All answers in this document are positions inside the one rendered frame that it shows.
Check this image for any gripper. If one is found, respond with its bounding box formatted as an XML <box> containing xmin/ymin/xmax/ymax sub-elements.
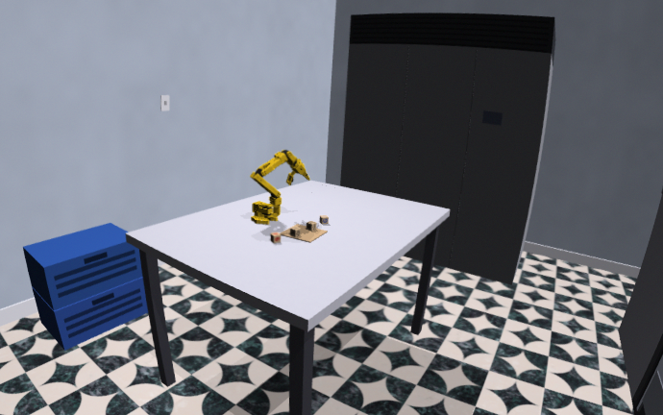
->
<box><xmin>286</xmin><ymin>159</ymin><xmax>310</xmax><ymax>185</ymax></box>

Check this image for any tan square mat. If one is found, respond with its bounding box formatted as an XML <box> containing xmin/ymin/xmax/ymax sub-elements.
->
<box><xmin>280</xmin><ymin>224</ymin><xmax>328</xmax><ymax>243</ymax></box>

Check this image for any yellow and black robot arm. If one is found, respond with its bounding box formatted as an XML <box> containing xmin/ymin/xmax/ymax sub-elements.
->
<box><xmin>251</xmin><ymin>150</ymin><xmax>297</xmax><ymax>225</ymax></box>

